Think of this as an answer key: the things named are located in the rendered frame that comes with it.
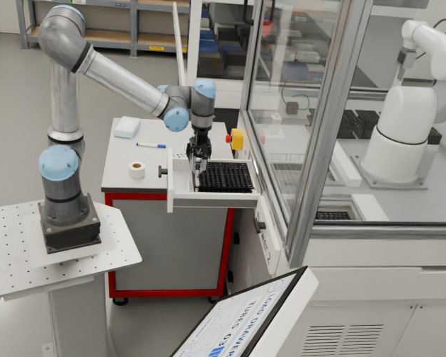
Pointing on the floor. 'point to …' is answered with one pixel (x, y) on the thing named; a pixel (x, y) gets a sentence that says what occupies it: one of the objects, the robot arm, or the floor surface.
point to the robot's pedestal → (74, 297)
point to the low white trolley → (166, 219)
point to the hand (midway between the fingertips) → (197, 169)
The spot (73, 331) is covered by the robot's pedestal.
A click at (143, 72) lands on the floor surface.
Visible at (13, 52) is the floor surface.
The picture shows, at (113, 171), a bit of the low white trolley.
